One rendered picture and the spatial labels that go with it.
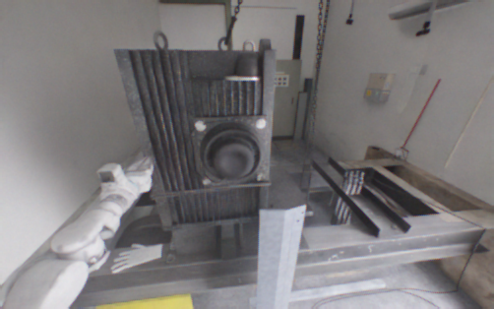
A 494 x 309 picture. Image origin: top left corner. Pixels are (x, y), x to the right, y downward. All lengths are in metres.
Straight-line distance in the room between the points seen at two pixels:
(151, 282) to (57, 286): 0.99
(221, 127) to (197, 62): 0.25
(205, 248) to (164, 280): 0.37
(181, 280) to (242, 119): 1.03
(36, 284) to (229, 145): 0.49
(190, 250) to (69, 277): 0.73
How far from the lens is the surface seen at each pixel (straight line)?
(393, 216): 1.54
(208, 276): 1.33
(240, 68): 0.68
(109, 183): 0.56
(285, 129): 4.17
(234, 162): 0.66
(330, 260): 1.46
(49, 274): 0.45
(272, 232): 0.83
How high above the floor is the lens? 1.56
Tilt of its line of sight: 26 degrees down
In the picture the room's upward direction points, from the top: straight up
